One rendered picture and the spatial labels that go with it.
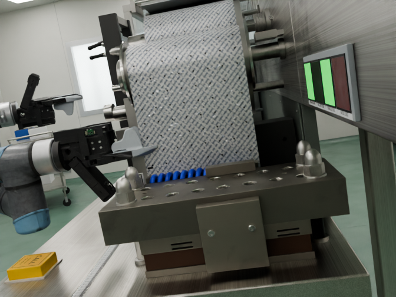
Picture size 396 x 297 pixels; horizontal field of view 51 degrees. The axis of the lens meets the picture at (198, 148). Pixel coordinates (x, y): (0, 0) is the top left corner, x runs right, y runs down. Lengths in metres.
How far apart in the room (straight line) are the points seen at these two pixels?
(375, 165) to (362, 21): 0.70
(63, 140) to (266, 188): 0.44
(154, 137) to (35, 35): 6.35
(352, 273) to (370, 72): 0.38
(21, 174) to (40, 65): 6.20
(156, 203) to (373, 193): 0.56
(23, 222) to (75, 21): 6.07
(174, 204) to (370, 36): 0.43
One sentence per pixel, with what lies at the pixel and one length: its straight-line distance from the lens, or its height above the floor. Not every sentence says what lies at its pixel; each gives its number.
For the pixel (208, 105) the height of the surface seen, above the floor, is 1.16.
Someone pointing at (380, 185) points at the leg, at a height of 0.91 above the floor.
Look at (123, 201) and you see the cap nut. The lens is 0.72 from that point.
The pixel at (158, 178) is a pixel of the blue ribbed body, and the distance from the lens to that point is 0.85.
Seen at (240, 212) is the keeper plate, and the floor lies 1.00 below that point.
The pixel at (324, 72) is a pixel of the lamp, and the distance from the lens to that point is 0.50.
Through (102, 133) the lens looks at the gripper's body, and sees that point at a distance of 0.86.
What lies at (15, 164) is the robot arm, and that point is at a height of 1.11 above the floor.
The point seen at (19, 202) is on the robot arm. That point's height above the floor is 1.03.
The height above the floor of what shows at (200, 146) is 1.08.
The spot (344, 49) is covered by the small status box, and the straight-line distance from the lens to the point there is 0.41.
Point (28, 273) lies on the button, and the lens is 0.89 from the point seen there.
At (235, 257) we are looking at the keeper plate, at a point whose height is 0.93.
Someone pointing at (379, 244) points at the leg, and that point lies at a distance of 1.10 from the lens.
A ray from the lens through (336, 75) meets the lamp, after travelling 0.44.
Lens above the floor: 1.21
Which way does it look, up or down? 9 degrees down
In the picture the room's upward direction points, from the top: 10 degrees counter-clockwise
